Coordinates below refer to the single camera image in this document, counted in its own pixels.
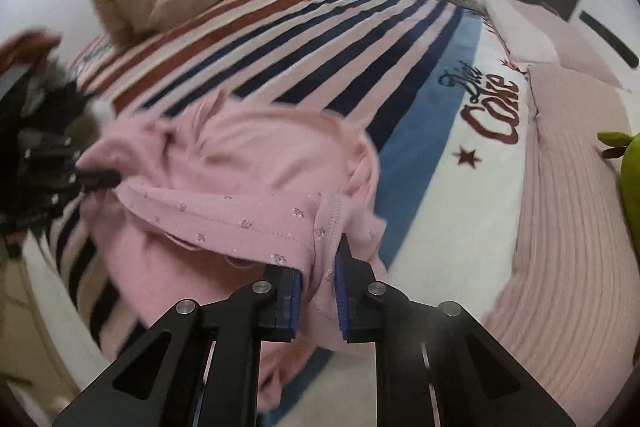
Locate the beige ribbed pillow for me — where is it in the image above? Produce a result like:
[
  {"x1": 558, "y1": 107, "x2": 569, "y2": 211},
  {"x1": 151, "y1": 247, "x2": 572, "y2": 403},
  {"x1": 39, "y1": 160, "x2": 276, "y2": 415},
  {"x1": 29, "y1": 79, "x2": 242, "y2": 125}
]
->
[{"x1": 482, "y1": 62, "x2": 640, "y2": 427}]

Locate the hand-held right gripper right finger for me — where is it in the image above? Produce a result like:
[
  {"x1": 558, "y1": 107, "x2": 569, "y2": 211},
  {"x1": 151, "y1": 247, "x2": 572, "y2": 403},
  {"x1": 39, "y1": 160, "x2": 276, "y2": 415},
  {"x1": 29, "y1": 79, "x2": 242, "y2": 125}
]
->
[{"x1": 334, "y1": 234, "x2": 576, "y2": 427}]

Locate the white grey cloth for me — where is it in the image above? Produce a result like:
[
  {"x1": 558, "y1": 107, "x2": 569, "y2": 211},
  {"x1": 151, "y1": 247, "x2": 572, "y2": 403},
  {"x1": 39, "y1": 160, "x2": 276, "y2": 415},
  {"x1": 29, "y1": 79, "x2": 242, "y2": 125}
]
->
[{"x1": 90, "y1": 97, "x2": 117, "y2": 128}]

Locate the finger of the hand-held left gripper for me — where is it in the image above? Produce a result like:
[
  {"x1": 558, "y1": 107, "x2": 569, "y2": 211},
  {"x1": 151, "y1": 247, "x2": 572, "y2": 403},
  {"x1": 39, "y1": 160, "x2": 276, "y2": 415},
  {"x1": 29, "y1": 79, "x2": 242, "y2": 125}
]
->
[{"x1": 74, "y1": 168, "x2": 122, "y2": 192}]

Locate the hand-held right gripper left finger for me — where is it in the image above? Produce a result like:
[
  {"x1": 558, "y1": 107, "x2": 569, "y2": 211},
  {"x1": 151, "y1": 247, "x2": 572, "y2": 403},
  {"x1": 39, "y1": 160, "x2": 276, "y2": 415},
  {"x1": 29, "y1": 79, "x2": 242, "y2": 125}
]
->
[{"x1": 52, "y1": 264, "x2": 303, "y2": 427}]

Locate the striped printed blanket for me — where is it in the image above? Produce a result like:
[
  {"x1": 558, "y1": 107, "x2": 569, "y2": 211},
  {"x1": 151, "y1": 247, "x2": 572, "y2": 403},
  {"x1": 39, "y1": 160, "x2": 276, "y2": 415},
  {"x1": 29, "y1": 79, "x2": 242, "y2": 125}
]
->
[{"x1": 47, "y1": 0, "x2": 538, "y2": 427}]

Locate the pink long-sleeve top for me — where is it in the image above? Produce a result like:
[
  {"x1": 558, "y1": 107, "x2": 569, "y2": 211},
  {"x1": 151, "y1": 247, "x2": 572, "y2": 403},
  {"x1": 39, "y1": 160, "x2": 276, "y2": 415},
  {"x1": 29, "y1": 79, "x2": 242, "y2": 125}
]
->
[{"x1": 75, "y1": 89, "x2": 388, "y2": 413}]

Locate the green avocado plush toy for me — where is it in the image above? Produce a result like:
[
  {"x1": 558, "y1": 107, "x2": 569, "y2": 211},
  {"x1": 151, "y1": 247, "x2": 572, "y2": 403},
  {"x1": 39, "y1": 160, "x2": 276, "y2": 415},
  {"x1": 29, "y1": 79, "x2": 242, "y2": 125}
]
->
[{"x1": 597, "y1": 131, "x2": 640, "y2": 258}]

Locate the beige and white pillow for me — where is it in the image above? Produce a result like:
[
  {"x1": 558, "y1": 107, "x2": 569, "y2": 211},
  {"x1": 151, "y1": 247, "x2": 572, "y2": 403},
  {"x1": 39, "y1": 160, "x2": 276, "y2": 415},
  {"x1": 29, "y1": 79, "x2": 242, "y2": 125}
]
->
[{"x1": 485, "y1": 0, "x2": 621, "y2": 88}]

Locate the red cloth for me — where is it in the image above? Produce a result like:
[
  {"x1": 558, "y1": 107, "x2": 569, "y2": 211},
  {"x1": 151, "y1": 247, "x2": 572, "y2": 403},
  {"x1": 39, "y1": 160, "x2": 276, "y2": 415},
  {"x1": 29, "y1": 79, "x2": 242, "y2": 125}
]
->
[{"x1": 0, "y1": 29, "x2": 63, "y2": 72}]

